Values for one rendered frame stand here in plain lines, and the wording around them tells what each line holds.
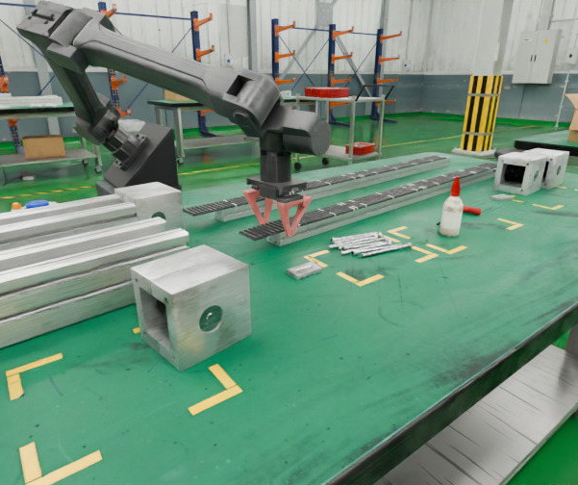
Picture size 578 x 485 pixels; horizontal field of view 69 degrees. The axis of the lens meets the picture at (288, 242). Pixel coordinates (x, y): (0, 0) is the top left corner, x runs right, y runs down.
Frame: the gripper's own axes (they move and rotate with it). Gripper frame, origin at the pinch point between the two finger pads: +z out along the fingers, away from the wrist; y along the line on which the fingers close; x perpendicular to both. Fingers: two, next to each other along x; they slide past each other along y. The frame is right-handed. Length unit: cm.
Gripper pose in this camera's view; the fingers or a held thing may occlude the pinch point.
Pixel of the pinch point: (276, 226)
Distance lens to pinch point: 79.3
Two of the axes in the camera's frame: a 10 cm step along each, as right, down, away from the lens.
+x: 7.5, -2.4, 6.1
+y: 6.6, 2.7, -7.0
